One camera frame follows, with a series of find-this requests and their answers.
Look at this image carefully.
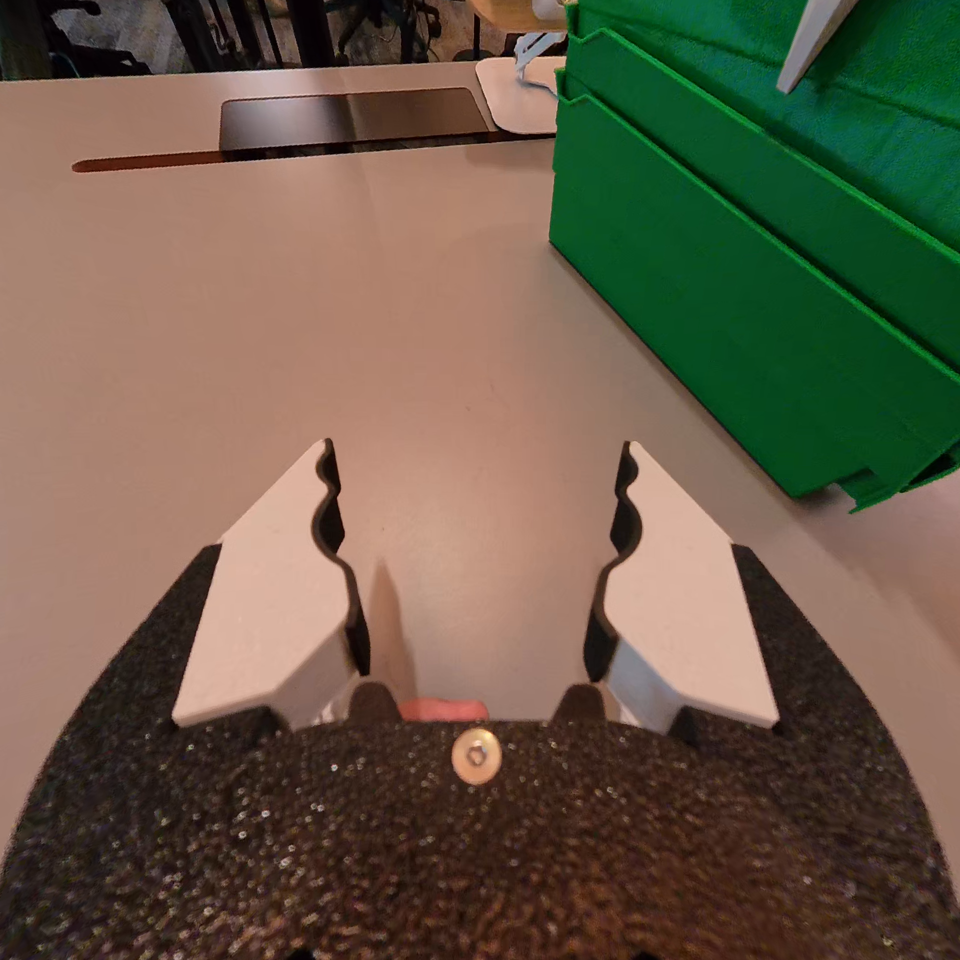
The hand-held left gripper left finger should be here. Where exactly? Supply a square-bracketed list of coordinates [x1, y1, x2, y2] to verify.
[171, 438, 374, 734]

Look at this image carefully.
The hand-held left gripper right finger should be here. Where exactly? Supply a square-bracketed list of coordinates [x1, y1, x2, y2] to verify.
[582, 440, 781, 736]

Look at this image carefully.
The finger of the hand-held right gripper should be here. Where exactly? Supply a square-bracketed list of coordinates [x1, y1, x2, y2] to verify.
[776, 0, 862, 96]

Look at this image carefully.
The person's left hand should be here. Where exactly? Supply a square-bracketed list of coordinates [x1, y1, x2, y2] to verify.
[397, 697, 490, 723]

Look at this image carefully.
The black office chair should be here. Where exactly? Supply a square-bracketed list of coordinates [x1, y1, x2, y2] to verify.
[30, 0, 155, 78]
[330, 0, 445, 67]

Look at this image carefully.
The white sign bracket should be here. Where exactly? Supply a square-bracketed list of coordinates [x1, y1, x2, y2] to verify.
[513, 31, 569, 97]

